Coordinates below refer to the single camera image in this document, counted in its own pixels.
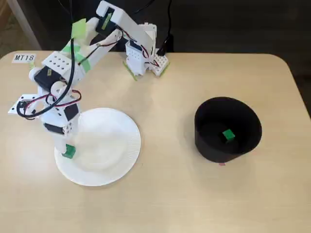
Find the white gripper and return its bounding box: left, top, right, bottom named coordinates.
left=39, top=102, right=84, bottom=156

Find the green cube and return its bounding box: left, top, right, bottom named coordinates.
left=62, top=144, right=77, bottom=159
left=222, top=129, right=236, bottom=143

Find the black pot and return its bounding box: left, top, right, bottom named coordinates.
left=193, top=96, right=263, bottom=164

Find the white paper plate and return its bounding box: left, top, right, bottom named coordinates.
left=53, top=107, right=142, bottom=187

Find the white MT18 label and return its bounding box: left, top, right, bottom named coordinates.
left=11, top=53, right=36, bottom=64

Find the white metal pole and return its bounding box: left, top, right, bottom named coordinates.
left=6, top=0, right=42, bottom=51

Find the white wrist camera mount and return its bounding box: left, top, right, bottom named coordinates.
left=7, top=94, right=35, bottom=117

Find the black power plug cable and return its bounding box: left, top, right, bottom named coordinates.
left=157, top=0, right=174, bottom=56

